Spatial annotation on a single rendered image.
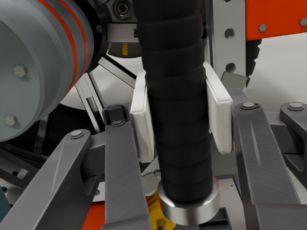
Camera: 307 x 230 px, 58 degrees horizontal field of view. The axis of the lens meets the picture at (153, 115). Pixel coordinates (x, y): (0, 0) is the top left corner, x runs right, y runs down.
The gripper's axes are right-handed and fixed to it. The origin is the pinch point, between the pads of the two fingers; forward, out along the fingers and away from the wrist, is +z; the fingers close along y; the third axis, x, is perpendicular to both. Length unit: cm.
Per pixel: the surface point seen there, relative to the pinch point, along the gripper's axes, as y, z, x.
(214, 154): 20, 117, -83
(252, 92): 66, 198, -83
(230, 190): 19, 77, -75
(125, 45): -13, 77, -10
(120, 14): -12, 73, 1
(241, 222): 20, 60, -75
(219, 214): 11, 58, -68
